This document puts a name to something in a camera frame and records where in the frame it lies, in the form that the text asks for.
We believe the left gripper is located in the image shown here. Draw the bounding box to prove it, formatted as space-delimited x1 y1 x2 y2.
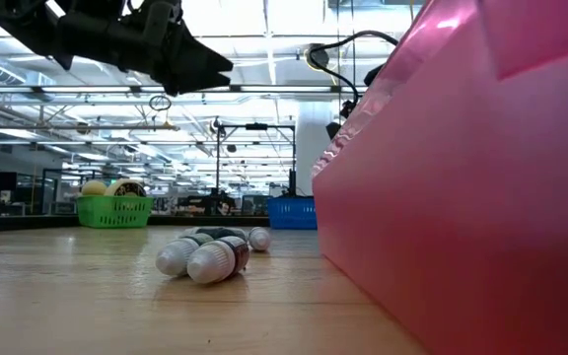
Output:
54 0 235 98

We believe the chocolate iced toy donut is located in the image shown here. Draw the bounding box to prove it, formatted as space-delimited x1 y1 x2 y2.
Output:
104 177 148 198

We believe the green plastic basket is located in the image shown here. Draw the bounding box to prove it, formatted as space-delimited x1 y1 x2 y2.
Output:
75 194 156 229

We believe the blue plastic basket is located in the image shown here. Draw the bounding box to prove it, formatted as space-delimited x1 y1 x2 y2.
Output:
266 195 319 231

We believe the red plastic tray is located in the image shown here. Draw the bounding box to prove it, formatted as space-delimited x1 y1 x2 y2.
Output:
312 0 568 355

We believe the distant black workstation frame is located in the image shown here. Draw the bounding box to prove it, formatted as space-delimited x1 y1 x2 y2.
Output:
214 122 298 198

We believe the ceiling cable reel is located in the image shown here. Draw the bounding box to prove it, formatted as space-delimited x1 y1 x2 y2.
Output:
305 42 333 71

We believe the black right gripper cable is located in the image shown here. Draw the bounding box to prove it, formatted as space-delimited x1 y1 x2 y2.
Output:
306 29 399 107

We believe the black aluminium table frame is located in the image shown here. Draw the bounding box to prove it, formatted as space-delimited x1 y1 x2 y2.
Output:
0 214 270 232

